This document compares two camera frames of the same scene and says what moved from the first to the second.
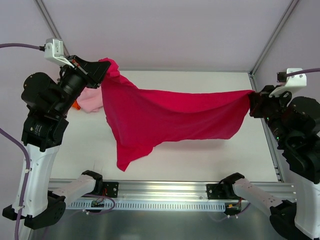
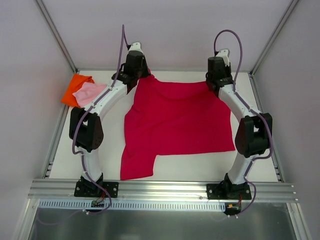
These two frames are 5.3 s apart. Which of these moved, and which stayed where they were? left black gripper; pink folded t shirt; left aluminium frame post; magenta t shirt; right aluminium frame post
Moved: magenta t shirt; left black gripper
Stayed: right aluminium frame post; left aluminium frame post; pink folded t shirt
